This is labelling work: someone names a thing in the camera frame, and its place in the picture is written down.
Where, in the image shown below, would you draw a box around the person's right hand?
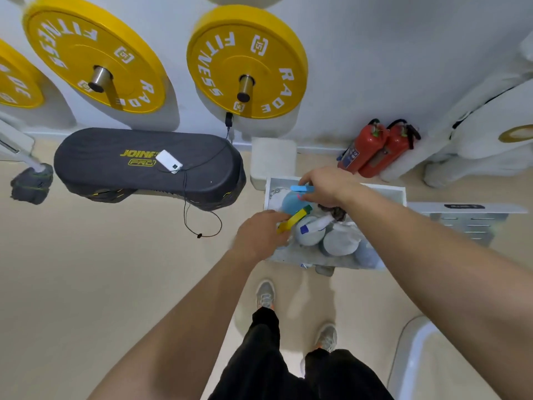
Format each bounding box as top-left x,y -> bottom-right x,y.
298,166 -> 367,209

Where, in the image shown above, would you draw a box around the person's left hand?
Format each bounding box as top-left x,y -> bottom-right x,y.
231,210 -> 292,263

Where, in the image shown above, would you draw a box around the yellow tube with green cap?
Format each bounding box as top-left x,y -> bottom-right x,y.
277,205 -> 313,235

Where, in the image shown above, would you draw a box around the person's left forearm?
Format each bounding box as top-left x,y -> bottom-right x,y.
89,246 -> 267,400

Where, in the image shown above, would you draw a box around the person's right forearm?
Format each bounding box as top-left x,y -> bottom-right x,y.
342,179 -> 533,400

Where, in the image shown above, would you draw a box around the light blue round sponge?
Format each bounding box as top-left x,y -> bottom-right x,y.
281,191 -> 312,216

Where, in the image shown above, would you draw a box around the small white round container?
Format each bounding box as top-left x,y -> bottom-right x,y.
295,217 -> 326,247

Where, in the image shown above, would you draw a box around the white spray bottle blue label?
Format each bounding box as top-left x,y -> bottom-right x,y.
300,214 -> 335,235

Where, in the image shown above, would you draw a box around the white block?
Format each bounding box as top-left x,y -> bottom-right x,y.
250,137 -> 297,191

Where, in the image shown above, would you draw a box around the red fire extinguisher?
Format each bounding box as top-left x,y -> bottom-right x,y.
337,118 -> 389,174
358,118 -> 421,179

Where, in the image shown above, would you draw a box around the large white round container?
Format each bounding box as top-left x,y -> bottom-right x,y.
323,224 -> 362,257

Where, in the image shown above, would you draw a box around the white storage bin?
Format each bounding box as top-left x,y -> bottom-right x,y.
264,176 -> 407,272

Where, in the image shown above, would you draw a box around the person's left grey shoe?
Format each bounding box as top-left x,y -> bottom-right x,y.
255,279 -> 276,310

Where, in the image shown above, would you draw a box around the person's grey shoe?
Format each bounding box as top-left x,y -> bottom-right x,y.
255,279 -> 276,310
314,323 -> 338,354

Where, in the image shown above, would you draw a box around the pale blue round container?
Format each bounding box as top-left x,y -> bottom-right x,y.
355,239 -> 384,270

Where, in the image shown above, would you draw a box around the yellow weight plate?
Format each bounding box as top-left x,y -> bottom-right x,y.
0,39 -> 45,109
186,5 -> 309,120
22,0 -> 167,114

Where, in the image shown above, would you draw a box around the white phone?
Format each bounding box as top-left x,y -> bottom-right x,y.
155,150 -> 184,174

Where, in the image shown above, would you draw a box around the person's right grey shoe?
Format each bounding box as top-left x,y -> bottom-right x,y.
314,323 -> 338,354

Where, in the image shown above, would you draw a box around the person's black trousers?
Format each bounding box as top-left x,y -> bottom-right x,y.
208,307 -> 394,400

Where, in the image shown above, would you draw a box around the white slotted metal shelf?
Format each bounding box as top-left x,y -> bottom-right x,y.
406,201 -> 529,247

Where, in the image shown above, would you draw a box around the white gym machine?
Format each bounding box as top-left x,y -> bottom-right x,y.
380,31 -> 533,189

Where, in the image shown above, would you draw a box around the black padded bench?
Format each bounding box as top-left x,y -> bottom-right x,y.
54,127 -> 247,212

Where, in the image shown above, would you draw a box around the white metal bar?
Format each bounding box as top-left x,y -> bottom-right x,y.
0,118 -> 47,174

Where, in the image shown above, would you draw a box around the black charging cable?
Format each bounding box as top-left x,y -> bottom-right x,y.
157,126 -> 232,239

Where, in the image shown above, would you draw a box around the steel wall peg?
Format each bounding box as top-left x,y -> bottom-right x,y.
237,75 -> 255,104
88,66 -> 113,94

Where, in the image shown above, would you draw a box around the white curved frame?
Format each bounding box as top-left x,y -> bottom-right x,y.
387,315 -> 502,400

